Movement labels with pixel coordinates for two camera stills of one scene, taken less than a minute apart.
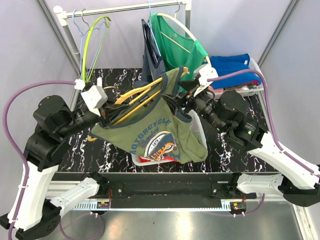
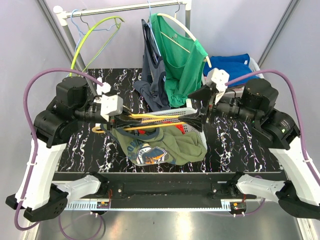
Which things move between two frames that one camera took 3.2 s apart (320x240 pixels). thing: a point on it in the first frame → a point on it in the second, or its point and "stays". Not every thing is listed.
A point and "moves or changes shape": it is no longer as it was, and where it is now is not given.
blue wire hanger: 152,30 stays
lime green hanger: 107,19 → 118,25
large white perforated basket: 196,120 → 187,129
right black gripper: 174,102 → 206,93
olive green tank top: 158,126 moves or changes shape
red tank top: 142,160 → 179,126
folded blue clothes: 225,64 stays
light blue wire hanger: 81,34 → 118,25
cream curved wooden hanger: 174,18 stays
